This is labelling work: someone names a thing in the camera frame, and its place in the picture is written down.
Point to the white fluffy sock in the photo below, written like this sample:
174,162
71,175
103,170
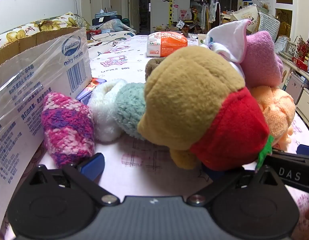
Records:
104,112

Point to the pink purple knitted sock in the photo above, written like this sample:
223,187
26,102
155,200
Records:
67,130

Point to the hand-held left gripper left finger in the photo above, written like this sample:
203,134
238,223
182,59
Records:
93,165

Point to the giraffe height chart sticker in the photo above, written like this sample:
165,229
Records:
171,5

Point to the pink fluffy sock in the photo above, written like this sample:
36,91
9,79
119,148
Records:
262,60

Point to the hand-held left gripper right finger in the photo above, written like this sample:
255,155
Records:
227,182

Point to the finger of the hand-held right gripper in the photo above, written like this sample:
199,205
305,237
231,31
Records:
294,172
305,150

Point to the red berry decoration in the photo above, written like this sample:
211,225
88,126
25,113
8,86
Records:
303,48

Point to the cardboard box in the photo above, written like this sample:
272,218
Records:
32,92

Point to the paper cup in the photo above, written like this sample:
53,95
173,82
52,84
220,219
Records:
201,39

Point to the cartoon printed sofa cover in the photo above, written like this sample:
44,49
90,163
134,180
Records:
107,42

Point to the white printed tote bag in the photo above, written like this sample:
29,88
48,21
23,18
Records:
244,13

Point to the blue and red packet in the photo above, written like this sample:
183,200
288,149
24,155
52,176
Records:
90,91

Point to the white cabinet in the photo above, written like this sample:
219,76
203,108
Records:
304,97

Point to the orange and white packet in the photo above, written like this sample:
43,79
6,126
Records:
169,46

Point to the orange fluffy sock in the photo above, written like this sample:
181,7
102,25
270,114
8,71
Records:
277,110

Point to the floral cushion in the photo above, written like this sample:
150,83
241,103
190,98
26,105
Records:
12,37
57,21

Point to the tan and red plush toy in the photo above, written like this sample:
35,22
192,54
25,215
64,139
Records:
189,92

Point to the wooden chair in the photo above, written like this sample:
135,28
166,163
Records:
214,12

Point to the pile of folded clothes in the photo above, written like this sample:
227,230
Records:
107,22

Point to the brown fluffy sock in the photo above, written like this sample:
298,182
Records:
151,67

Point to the red box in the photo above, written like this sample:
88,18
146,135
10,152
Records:
94,32

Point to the lace chair cover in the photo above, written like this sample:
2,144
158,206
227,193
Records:
269,25

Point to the mint green fluffy sock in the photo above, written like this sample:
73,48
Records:
130,107

